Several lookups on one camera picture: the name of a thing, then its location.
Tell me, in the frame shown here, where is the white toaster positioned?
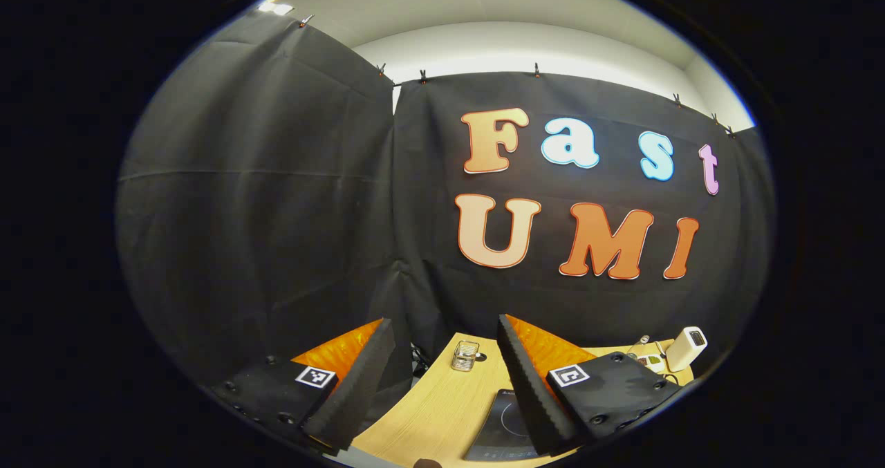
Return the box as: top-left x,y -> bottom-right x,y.
665,326 -> 709,373

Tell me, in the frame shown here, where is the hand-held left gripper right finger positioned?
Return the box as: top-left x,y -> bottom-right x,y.
496,313 -> 685,456

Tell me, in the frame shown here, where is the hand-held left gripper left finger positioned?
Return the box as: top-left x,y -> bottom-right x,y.
211,317 -> 397,455

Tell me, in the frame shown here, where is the black induction cooktop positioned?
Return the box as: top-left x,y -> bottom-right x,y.
465,388 -> 540,463

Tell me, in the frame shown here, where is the clear glass holder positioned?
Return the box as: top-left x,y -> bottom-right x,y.
451,340 -> 481,372

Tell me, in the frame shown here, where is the black backdrop cloth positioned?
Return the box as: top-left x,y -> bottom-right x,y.
114,13 -> 775,413

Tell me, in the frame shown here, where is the row of black cloth clips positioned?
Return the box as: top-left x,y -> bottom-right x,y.
299,13 -> 737,139

